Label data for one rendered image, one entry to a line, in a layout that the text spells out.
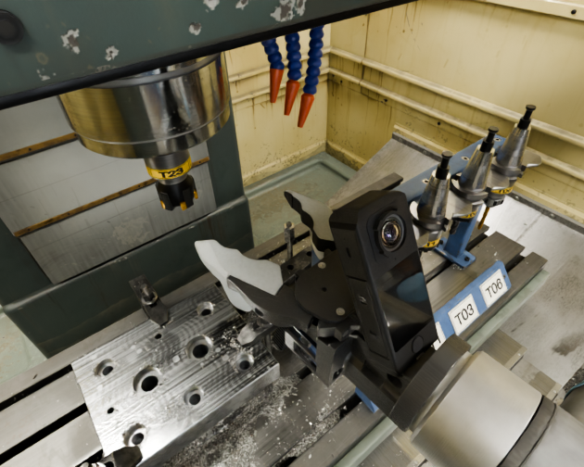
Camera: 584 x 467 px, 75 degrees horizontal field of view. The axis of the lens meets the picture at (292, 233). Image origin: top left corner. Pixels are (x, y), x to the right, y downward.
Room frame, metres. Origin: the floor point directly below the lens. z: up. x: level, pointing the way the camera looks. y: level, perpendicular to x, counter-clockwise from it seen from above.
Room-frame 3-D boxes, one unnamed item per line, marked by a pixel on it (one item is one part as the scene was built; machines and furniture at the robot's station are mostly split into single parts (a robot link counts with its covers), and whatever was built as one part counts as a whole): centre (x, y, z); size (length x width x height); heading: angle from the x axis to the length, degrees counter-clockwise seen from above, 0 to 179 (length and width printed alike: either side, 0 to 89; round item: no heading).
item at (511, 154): (0.58, -0.39, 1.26); 0.04 x 0.04 x 0.07
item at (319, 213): (0.26, -0.02, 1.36); 0.09 x 0.03 x 0.06; 18
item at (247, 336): (0.41, 0.05, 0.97); 0.13 x 0.03 x 0.15; 126
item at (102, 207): (0.74, 0.40, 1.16); 0.48 x 0.05 x 0.51; 126
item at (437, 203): (0.45, -0.22, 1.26); 0.04 x 0.04 x 0.07
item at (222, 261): (0.20, 0.05, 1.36); 0.09 x 0.03 x 0.06; 65
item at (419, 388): (0.15, -0.05, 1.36); 0.12 x 0.08 x 0.09; 41
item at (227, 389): (0.33, 0.21, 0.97); 0.29 x 0.23 x 0.05; 126
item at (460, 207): (0.48, -0.26, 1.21); 0.07 x 0.05 x 0.01; 36
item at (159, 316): (0.47, 0.29, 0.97); 0.13 x 0.03 x 0.15; 36
